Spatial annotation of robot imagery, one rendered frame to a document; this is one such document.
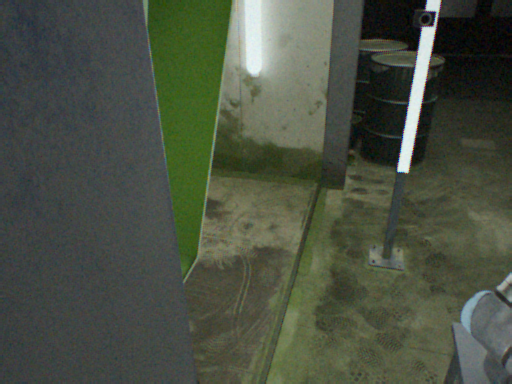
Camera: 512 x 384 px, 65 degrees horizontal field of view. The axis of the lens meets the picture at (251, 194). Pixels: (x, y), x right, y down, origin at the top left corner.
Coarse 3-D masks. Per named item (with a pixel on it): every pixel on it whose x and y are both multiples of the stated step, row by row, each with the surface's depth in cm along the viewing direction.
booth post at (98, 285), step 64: (0, 0) 11; (64, 0) 13; (128, 0) 16; (0, 64) 11; (64, 64) 13; (128, 64) 17; (0, 128) 11; (64, 128) 13; (128, 128) 17; (0, 192) 11; (64, 192) 14; (128, 192) 18; (0, 256) 12; (64, 256) 14; (128, 256) 18; (0, 320) 12; (64, 320) 15; (128, 320) 19
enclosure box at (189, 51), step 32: (160, 0) 127; (192, 0) 125; (224, 0) 122; (160, 32) 132; (192, 32) 130; (224, 32) 127; (160, 64) 137; (192, 64) 135; (224, 64) 131; (160, 96) 143; (192, 96) 140; (192, 128) 146; (192, 160) 153; (192, 192) 160; (192, 224) 168; (192, 256) 177
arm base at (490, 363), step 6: (486, 354) 107; (486, 360) 105; (492, 360) 103; (486, 366) 104; (492, 366) 102; (498, 366) 100; (486, 372) 104; (492, 372) 102; (498, 372) 100; (504, 372) 99; (492, 378) 101; (498, 378) 100; (504, 378) 98; (510, 378) 98
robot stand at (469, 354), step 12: (456, 324) 119; (456, 336) 115; (468, 336) 115; (456, 348) 112; (468, 348) 111; (480, 348) 111; (456, 360) 115; (468, 360) 108; (480, 360) 108; (456, 372) 114; (468, 372) 105; (480, 372) 105
